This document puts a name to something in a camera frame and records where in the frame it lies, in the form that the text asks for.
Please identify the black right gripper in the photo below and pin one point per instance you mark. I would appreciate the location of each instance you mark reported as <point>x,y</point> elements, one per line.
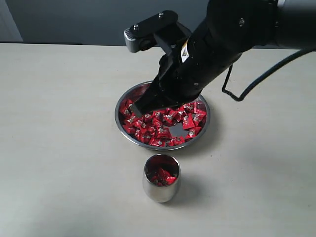
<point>180,81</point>

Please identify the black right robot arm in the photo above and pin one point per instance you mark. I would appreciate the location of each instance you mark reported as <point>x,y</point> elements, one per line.
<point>240,25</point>

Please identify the steel bowl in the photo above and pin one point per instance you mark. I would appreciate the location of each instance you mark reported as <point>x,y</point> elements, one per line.
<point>170,123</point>

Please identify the steel cup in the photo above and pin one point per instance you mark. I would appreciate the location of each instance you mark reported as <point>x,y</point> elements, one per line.
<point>165,193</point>

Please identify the red candy in cup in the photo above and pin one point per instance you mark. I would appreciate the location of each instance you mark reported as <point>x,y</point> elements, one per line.
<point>162,177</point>

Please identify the red wrapped candy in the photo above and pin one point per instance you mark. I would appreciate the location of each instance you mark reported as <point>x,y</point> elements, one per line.
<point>158,142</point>
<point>198,116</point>
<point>193,132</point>
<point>125,109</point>

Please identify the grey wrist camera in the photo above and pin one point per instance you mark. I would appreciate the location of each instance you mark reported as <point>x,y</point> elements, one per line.
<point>140,36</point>

